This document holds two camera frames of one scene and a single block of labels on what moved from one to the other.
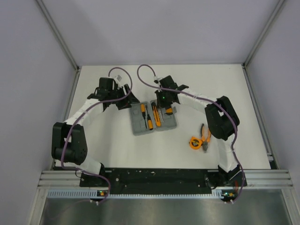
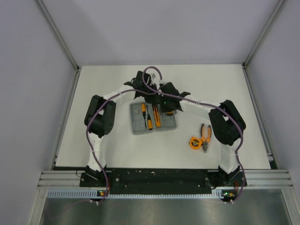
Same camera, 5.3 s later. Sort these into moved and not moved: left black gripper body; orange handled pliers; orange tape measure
Moved: left black gripper body
Not moved: orange tape measure; orange handled pliers
